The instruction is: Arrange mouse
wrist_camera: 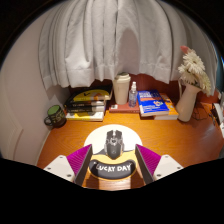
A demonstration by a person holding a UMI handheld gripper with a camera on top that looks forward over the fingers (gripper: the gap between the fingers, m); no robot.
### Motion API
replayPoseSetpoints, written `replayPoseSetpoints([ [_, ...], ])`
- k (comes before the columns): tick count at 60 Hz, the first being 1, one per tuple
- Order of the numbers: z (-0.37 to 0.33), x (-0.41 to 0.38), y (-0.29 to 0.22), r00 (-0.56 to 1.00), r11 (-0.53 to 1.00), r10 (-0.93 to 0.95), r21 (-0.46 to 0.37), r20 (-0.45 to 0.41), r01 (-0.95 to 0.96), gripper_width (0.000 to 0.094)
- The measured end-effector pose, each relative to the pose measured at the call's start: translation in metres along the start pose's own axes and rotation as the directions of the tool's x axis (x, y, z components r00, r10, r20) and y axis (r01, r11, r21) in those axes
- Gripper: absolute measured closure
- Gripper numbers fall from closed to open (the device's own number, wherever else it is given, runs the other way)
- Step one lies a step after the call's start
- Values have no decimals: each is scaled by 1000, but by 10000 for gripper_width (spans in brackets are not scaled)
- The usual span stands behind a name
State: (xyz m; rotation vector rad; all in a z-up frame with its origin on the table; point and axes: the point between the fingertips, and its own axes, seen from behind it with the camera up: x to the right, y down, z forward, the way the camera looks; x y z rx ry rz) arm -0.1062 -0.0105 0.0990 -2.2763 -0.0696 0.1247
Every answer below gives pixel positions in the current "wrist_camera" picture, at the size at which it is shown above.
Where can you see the cream lidded travel cup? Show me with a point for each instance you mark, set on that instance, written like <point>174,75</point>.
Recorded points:
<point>121,88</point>

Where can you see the grey black computer mouse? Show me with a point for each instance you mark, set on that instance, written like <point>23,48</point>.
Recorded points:
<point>114,145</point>

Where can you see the red-brown flat book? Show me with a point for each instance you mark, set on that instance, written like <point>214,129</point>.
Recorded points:
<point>123,108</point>

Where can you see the white pleated curtain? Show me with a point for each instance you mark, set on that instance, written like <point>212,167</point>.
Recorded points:
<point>116,36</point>

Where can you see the white desk device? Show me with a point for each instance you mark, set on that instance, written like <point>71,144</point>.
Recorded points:
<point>219,116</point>

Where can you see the white artificial flower bunch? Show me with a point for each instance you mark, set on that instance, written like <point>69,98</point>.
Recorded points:
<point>193,66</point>

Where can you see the clear spray bottle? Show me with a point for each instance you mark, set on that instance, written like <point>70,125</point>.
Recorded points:
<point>133,96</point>

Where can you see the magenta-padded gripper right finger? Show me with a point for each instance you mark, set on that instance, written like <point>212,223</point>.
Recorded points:
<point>166,165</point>

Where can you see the blue paperback book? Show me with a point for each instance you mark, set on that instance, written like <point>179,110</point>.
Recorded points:
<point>151,103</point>

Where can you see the black spined book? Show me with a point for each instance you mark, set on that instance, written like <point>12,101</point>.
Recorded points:
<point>85,108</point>

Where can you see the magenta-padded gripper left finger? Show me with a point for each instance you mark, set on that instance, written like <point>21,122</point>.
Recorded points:
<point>63,166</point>

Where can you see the white ceramic pitcher vase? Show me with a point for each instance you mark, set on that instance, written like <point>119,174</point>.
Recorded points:
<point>187,103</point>

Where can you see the dark green mug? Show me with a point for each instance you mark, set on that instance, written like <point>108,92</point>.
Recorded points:
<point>56,116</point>

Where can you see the white oval printed mouse pad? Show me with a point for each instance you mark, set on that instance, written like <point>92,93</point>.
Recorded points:
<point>100,133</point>

